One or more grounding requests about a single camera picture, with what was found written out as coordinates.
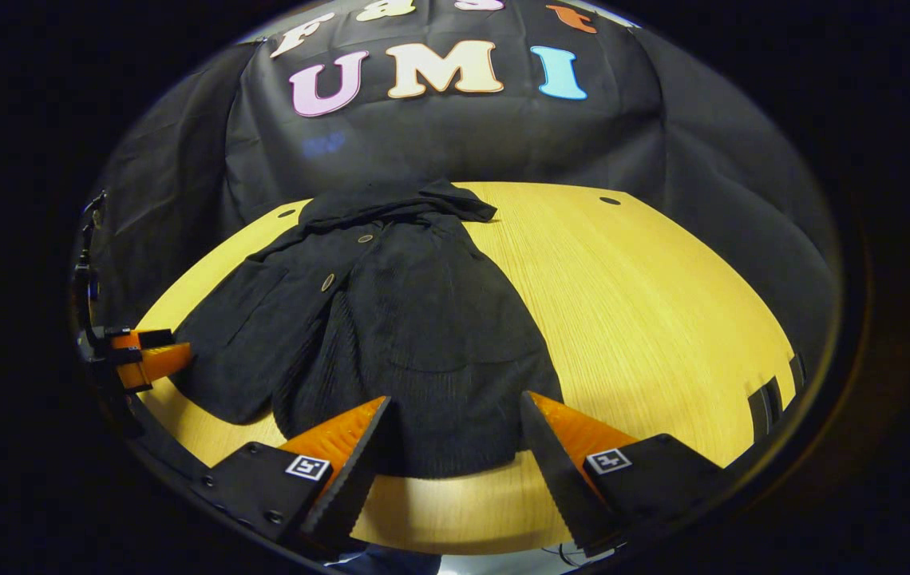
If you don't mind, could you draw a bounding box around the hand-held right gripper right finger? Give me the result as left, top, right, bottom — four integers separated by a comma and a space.
519, 390, 731, 558

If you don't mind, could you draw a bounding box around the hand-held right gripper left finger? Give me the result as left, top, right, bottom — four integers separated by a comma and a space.
192, 395, 394, 552

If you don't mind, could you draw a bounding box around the black button coat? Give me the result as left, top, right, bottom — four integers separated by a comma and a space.
170, 180, 566, 480

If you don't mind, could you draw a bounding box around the black backdrop cloth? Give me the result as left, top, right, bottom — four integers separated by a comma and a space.
92, 0, 839, 360

